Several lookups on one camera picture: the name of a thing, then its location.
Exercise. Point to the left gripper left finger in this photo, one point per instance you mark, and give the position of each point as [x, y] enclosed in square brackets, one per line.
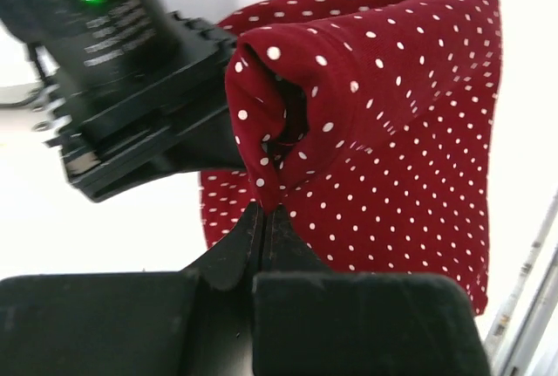
[195, 321]

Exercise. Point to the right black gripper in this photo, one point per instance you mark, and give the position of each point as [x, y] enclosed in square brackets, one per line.
[139, 92]

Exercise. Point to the red polka dot skirt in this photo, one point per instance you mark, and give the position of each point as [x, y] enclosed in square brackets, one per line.
[370, 122]

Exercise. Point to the aluminium rail frame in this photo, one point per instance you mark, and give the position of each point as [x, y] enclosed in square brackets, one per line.
[512, 355]

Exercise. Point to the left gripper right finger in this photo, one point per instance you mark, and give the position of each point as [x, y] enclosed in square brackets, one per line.
[309, 320]

